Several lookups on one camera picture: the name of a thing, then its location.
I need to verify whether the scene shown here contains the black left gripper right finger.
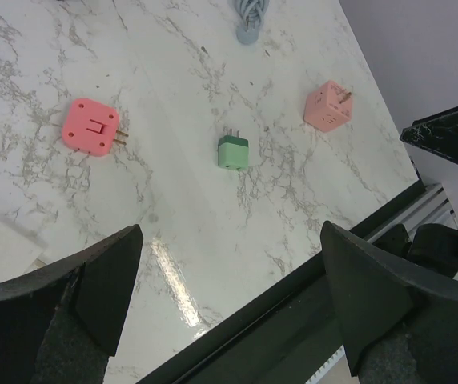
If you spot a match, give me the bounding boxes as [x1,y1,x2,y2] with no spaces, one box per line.
[320,222,458,383]

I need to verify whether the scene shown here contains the green cube plug adapter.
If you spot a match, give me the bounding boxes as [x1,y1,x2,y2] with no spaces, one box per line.
[217,130,249,171]

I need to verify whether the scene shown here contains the coral flat square adapter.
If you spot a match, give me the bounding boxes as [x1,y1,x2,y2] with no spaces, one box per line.
[62,98,128,157]

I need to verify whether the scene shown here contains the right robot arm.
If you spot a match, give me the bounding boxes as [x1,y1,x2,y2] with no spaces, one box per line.
[373,223,458,278]

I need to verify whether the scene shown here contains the pink cube socket adapter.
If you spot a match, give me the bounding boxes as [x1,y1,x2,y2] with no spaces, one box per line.
[303,80,353,133]

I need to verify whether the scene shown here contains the white charger adapter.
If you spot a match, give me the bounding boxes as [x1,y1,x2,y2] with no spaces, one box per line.
[0,220,50,282]

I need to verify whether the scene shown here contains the blue round power strip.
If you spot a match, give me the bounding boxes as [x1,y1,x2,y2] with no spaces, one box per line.
[235,0,270,45]

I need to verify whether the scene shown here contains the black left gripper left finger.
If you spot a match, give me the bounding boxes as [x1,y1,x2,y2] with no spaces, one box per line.
[0,225,143,383]

